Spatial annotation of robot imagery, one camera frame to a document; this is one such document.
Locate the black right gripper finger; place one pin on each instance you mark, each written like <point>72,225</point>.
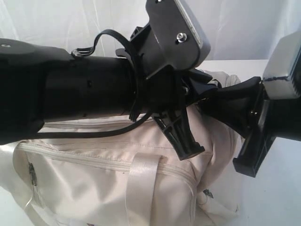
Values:
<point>232,89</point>
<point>225,117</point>

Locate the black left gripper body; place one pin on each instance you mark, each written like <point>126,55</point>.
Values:
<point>164,93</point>

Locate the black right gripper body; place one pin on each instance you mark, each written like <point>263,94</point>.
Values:
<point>261,120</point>

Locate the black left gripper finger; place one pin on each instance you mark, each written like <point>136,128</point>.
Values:
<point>198,85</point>

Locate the beige duffel bag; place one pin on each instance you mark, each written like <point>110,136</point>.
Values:
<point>134,179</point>

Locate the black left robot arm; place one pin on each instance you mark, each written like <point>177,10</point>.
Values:
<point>40,84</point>

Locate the white backdrop curtain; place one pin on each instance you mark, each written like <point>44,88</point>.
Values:
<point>236,29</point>

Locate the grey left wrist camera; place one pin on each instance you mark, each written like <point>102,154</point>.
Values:
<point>182,43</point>

